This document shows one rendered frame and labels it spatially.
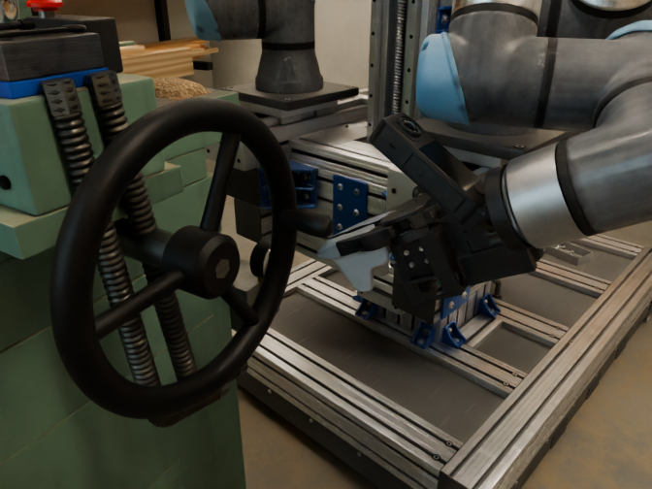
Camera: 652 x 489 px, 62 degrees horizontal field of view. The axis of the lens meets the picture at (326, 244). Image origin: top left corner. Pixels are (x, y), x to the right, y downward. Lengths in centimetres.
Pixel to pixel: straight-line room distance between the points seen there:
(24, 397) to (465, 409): 88
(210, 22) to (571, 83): 82
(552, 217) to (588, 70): 13
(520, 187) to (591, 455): 118
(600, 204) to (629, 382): 143
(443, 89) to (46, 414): 53
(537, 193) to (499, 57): 12
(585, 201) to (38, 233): 42
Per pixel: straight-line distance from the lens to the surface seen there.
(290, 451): 142
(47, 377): 67
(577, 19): 90
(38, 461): 72
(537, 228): 43
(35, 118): 48
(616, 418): 168
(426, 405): 125
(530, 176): 43
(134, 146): 41
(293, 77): 120
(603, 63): 49
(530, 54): 49
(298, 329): 145
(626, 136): 42
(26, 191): 49
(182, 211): 73
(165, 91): 76
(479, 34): 49
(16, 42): 48
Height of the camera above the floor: 104
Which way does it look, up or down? 26 degrees down
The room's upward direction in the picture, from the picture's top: straight up
